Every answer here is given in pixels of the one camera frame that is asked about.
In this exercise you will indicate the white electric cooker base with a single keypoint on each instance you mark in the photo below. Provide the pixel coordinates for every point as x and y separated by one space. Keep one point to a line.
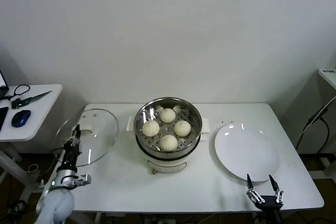
168 166

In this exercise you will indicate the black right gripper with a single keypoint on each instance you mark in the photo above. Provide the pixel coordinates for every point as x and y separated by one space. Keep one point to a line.
270 203

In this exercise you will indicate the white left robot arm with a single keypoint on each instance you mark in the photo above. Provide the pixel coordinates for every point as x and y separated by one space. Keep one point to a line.
56 205

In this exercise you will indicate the round glass pot lid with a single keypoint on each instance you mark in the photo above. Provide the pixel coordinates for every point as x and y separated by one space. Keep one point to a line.
102 134

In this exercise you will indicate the white steamed baozi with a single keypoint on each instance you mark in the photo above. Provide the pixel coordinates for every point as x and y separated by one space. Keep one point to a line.
167 115
168 142
182 128
151 128

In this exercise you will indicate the blue computer mouse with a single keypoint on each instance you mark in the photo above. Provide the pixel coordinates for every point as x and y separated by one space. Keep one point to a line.
21 118

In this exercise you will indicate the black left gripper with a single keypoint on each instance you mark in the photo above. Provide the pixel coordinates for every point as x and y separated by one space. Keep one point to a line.
71 155

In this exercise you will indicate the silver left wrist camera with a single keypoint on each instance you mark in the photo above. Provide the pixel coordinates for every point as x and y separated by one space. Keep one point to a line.
82 179

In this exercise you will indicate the white cabinet with label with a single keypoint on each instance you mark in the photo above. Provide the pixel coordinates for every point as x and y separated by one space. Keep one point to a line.
328 75

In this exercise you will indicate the black phone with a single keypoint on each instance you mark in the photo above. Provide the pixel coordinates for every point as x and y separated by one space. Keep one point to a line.
2 117

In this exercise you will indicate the small white side table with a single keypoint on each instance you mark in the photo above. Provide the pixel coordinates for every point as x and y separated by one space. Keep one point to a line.
44 108

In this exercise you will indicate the large white plate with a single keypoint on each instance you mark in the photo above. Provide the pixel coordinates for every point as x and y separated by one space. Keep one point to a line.
246 153

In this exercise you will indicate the white table base bar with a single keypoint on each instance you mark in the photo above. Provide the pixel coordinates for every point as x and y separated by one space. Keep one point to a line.
326 161

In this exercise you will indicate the open laptop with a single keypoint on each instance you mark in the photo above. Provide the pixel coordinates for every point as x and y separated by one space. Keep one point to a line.
2 79

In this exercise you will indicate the perforated steel steamer basket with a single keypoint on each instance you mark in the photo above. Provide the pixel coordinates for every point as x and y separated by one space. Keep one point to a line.
191 132

